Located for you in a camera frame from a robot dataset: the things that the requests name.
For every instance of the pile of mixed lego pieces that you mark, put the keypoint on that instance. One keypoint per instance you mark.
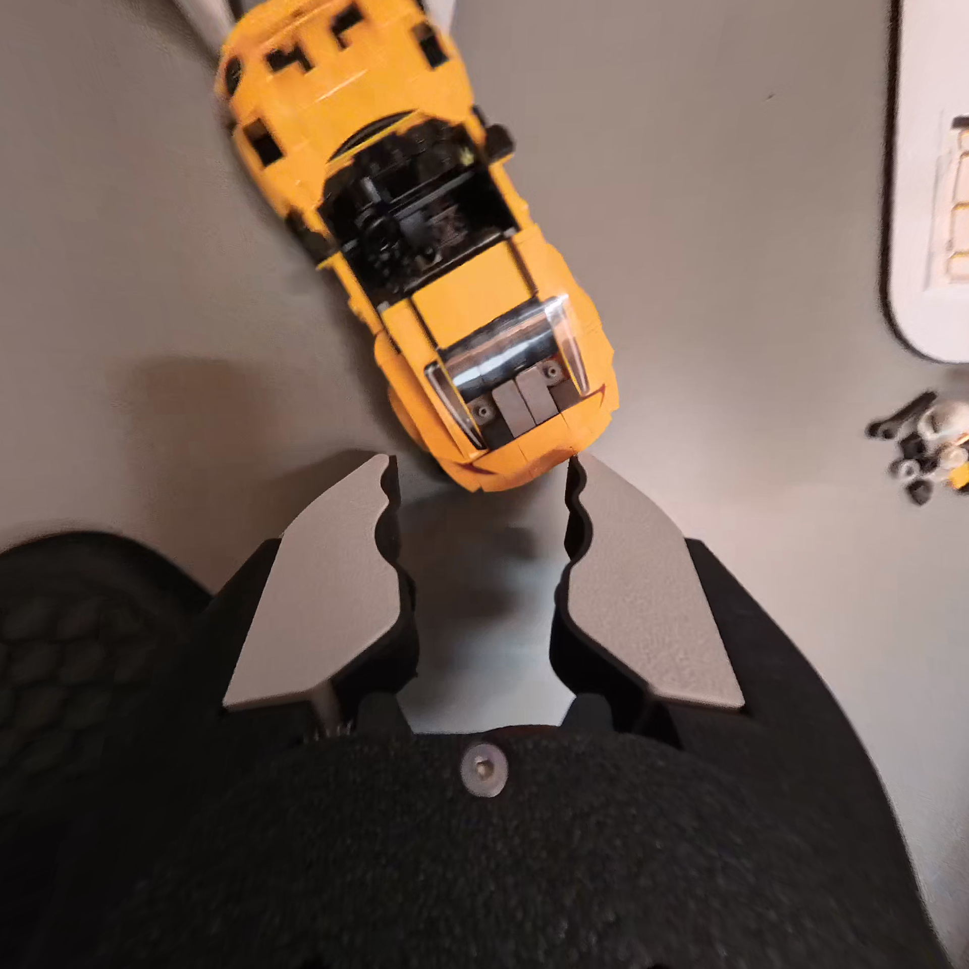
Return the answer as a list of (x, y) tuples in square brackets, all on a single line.
[(916, 447)]

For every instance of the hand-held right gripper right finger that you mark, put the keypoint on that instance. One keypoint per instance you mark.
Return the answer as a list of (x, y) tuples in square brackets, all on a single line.
[(651, 605)]

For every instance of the yellow lego car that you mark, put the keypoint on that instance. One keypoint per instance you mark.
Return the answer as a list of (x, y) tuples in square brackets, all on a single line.
[(469, 295)]

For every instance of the sticker sheet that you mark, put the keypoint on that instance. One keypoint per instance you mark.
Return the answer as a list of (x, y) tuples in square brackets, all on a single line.
[(958, 227)]

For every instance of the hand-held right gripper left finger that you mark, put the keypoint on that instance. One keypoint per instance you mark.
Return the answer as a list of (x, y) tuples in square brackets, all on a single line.
[(318, 605)]

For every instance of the white book stand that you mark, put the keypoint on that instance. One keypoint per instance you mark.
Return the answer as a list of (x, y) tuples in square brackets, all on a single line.
[(920, 151)]

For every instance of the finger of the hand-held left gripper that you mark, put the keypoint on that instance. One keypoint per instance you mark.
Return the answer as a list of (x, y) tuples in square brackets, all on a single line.
[(439, 11), (201, 15)]

